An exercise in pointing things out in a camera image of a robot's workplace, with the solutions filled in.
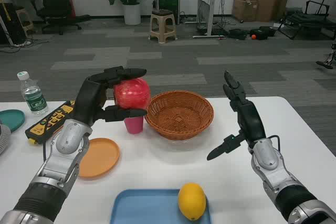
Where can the small beige stool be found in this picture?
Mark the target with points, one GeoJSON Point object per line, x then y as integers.
{"type": "Point", "coordinates": [26, 22]}

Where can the large cardboard box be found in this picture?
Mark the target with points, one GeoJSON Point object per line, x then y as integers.
{"type": "Point", "coordinates": [274, 3]}

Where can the grey woven object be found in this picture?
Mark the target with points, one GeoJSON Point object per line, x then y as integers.
{"type": "Point", "coordinates": [3, 140]}

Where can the brown wicker basket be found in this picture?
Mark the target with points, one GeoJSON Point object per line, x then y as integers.
{"type": "Point", "coordinates": [179, 119]}

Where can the black office chair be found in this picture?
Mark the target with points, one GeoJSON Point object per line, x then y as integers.
{"type": "Point", "coordinates": [56, 1]}

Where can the white plant pot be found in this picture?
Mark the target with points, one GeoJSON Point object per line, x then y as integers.
{"type": "Point", "coordinates": [132, 14]}

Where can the black folding chair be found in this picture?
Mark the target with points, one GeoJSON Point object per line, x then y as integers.
{"type": "Point", "coordinates": [307, 19]}

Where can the black stand base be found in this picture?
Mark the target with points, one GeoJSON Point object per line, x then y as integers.
{"type": "Point", "coordinates": [326, 64]}

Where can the black equipment cabinet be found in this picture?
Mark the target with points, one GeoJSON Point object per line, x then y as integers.
{"type": "Point", "coordinates": [169, 6]}

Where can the beige plastic stool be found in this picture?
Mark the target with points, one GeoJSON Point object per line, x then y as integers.
{"type": "Point", "coordinates": [163, 24]}

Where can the pink plastic cup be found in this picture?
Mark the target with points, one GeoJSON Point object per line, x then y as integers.
{"type": "Point", "coordinates": [134, 125]}

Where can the red panel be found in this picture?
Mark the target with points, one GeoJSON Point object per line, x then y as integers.
{"type": "Point", "coordinates": [71, 3]}

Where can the teal round plate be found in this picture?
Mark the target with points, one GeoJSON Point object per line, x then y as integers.
{"type": "Point", "coordinates": [11, 119]}

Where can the yellow black remote control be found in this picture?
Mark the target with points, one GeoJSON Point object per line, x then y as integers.
{"type": "Point", "coordinates": [47, 125]}

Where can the white standing desk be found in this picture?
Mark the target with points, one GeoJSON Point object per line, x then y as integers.
{"type": "Point", "coordinates": [208, 11]}

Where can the low cardboard box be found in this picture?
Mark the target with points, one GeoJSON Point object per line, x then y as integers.
{"type": "Point", "coordinates": [244, 10]}

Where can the blue rectangular tray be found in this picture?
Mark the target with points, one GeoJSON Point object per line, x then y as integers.
{"type": "Point", "coordinates": [147, 208]}

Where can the yellow lemon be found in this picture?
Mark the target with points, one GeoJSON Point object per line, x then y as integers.
{"type": "Point", "coordinates": [192, 201]}

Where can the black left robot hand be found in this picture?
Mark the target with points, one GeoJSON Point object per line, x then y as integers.
{"type": "Point", "coordinates": [86, 103]}

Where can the clear plastic water bottle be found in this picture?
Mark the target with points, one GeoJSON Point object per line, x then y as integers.
{"type": "Point", "coordinates": [32, 95]}

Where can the small black bag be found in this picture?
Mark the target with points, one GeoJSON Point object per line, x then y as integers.
{"type": "Point", "coordinates": [237, 33]}

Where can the red apple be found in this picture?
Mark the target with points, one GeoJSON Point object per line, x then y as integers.
{"type": "Point", "coordinates": [132, 93]}

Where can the black box under desk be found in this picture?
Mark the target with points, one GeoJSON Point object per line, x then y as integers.
{"type": "Point", "coordinates": [11, 24]}

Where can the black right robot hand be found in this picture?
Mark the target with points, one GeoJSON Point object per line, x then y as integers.
{"type": "Point", "coordinates": [249, 119]}

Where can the large black case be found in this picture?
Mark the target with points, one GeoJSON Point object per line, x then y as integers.
{"type": "Point", "coordinates": [263, 33]}

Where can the orange round plate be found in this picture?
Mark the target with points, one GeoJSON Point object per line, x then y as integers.
{"type": "Point", "coordinates": [101, 159]}

